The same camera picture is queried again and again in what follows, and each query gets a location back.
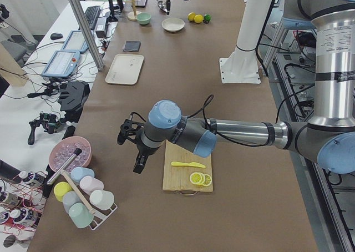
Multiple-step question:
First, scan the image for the cream round plate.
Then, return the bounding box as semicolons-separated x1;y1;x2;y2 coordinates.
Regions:
161;18;185;33

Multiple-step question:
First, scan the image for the yellow cup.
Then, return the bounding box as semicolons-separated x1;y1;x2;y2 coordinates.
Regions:
54;182;73;202

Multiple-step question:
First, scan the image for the yellow plastic knife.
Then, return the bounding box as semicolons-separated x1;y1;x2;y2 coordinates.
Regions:
171;161;206;169

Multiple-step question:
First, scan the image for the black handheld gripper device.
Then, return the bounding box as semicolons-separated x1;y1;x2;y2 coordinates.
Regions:
27;112;67;145

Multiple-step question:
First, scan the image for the blue teach pendant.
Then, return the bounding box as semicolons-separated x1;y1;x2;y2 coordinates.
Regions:
42;50;80;78
62;30;88;53

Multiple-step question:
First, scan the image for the grey cup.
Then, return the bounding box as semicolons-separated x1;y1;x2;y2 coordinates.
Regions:
62;191;82;214

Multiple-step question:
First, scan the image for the blue teach pendant far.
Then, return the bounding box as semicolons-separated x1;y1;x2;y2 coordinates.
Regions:
62;30;88;53

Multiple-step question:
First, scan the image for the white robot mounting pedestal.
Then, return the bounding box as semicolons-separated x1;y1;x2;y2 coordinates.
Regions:
220;0;275;84

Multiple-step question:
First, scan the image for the white wire cup rack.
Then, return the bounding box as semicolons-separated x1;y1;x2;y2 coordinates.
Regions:
88;203;118;230

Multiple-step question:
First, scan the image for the black keyboard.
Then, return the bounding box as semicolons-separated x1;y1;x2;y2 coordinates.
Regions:
84;6;101;30

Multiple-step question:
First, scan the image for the steel scoop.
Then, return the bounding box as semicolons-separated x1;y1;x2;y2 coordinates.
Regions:
156;0;167;13

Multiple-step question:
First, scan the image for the blue cup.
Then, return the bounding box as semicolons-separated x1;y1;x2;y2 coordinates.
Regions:
70;167;95;185

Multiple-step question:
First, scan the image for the pink bowl of ice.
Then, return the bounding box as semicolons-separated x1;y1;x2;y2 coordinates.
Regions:
49;136;92;172

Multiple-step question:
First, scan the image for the blue teach pendant near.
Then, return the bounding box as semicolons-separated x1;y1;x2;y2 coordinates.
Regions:
42;50;80;78

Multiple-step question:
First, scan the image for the grey folded cloth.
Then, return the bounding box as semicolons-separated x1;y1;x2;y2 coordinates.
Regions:
123;41;141;52

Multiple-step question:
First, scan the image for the bamboo cutting board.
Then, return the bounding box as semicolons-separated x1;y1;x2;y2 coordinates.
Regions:
163;142;213;194

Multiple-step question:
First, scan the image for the mint green bowl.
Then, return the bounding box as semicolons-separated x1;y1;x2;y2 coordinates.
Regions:
136;13;151;26

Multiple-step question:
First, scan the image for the aluminium frame post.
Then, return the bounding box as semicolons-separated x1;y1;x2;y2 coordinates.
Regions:
68;0;104;71

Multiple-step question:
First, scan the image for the mint green cup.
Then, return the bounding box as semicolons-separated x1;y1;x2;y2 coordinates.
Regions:
68;203;94;229

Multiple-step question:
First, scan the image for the pink cup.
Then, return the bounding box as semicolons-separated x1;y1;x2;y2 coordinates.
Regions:
79;175;104;195

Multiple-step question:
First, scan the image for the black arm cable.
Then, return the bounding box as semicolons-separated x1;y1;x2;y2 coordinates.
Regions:
182;94;271;147

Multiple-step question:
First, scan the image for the yellow lemon near lime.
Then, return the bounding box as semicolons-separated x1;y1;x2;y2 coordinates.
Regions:
193;14;204;24

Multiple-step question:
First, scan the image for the cream rabbit tray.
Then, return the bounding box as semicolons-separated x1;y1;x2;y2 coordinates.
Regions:
105;54;144;85

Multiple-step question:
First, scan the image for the steel muddler black tip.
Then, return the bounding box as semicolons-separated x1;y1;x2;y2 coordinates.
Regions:
46;148;82;186

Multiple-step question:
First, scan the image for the yellow lemon outer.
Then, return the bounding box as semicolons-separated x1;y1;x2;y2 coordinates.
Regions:
187;12;196;22

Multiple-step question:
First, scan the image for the white cup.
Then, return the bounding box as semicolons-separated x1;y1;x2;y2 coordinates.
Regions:
89;190;114;210

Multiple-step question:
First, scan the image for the lemon slice back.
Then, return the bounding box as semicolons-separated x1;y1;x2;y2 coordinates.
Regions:
201;174;212;187

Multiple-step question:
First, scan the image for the green lime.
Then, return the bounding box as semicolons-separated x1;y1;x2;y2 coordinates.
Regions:
204;14;211;23

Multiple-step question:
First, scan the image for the black computer mouse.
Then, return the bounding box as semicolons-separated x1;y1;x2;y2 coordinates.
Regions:
50;32;63;40

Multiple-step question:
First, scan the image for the wooden mug tree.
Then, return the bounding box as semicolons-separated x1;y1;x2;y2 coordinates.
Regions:
126;0;141;21

